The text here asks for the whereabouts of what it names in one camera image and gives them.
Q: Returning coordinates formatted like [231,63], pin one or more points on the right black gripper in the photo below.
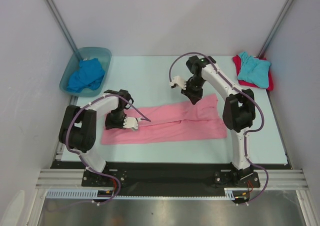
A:
[191,93]

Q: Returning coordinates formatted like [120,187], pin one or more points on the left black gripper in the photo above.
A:
[109,125]

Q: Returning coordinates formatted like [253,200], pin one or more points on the pink t shirt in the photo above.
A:
[180,121]

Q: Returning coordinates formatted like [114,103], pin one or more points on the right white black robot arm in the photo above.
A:
[238,112]

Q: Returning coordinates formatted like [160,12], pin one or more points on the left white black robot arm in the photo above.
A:
[79,125]

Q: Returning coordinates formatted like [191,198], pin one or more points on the blue crumpled t shirt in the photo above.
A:
[89,75]

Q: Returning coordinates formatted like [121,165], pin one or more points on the red folded t shirt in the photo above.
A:
[238,64]

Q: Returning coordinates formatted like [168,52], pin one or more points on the teal folded t shirt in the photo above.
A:
[254,70]

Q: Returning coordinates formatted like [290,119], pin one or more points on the teal plastic bin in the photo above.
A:
[86,53]

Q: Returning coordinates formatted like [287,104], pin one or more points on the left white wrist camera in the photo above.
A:
[131,123]

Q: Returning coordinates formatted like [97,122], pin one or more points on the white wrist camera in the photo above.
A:
[178,81]
[131,123]

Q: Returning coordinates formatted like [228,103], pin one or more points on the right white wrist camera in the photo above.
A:
[178,81]

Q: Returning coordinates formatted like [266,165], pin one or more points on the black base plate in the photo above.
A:
[168,179]

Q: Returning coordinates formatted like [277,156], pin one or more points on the right aluminium corner post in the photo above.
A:
[276,26]

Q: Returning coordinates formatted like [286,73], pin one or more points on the aluminium corner post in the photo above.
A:
[276,26]
[61,23]

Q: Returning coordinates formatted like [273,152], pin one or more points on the left slotted cable duct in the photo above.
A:
[80,193]

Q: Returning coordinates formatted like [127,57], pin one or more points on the slotted cable duct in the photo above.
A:
[80,193]
[240,193]

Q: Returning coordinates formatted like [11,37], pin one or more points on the right slotted cable duct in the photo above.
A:
[240,193]

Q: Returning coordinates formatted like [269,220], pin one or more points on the front aluminium rail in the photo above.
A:
[60,178]

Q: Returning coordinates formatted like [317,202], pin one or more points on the left aluminium corner post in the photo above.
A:
[61,23]

